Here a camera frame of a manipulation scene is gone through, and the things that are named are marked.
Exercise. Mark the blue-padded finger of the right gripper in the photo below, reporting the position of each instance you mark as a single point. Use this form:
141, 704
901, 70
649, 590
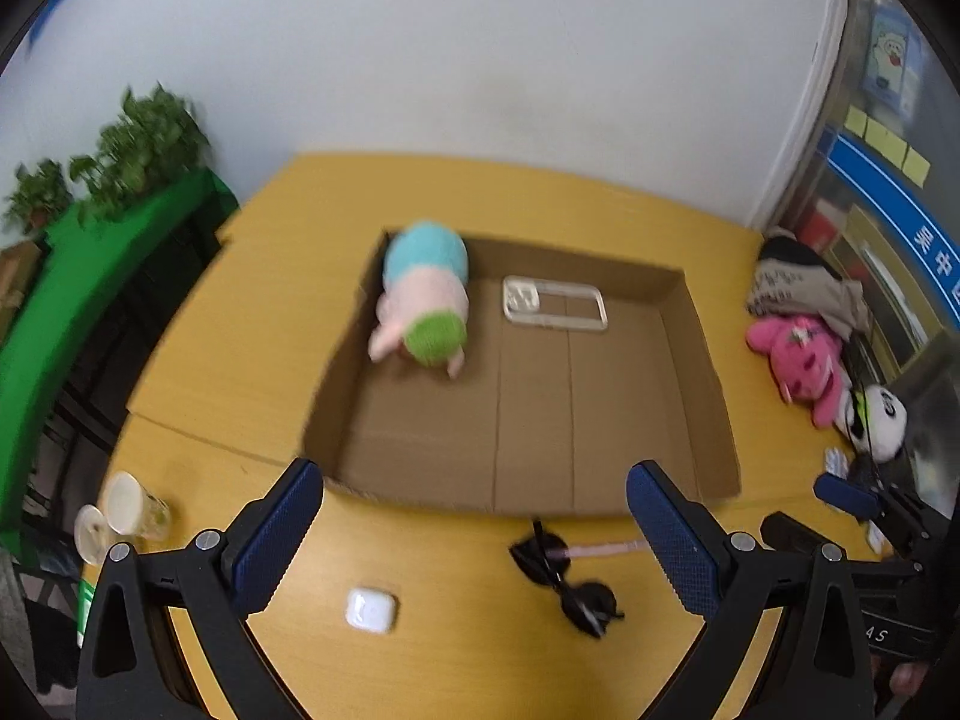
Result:
847, 497

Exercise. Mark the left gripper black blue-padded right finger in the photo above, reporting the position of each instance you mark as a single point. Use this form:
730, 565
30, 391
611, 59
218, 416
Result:
727, 579

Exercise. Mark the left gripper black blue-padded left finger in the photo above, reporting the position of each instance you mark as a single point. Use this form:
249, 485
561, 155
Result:
133, 665

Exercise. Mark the black sunglasses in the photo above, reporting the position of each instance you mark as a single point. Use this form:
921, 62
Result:
590, 606

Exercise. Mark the white earbuds case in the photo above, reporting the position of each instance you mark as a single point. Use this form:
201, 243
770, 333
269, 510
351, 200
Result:
371, 610

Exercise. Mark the pink pen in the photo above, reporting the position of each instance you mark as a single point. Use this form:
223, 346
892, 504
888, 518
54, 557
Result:
596, 550

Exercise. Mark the white small packet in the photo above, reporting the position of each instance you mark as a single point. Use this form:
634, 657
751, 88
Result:
836, 462

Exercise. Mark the panda plush toy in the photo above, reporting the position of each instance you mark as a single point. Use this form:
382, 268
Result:
873, 421

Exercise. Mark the clear plastic cup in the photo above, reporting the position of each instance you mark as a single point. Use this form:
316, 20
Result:
127, 511

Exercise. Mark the grey black cloth bag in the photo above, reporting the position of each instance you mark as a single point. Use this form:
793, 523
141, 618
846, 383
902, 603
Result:
791, 279

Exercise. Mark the shallow brown cardboard box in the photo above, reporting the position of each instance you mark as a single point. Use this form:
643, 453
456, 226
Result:
539, 422

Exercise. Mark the yellow sticky note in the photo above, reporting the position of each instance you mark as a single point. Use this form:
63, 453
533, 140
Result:
915, 167
884, 141
856, 121

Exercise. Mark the white clear phone case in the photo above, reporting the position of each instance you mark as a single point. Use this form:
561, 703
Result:
556, 305

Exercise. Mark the green cloth covered table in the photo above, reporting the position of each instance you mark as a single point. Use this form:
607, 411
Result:
88, 264

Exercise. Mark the small brown cardboard box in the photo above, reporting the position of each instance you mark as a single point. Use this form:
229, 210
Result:
18, 263

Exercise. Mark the cartoon sheep poster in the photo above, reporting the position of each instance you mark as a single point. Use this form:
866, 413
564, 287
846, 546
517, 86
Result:
894, 65

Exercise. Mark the blue pink green plush toy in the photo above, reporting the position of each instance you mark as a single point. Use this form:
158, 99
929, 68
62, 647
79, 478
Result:
424, 308

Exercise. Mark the small potted green plant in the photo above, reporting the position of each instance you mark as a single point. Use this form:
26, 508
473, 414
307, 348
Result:
40, 196

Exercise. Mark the large potted green plant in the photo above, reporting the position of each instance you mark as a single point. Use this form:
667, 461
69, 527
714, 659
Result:
154, 141

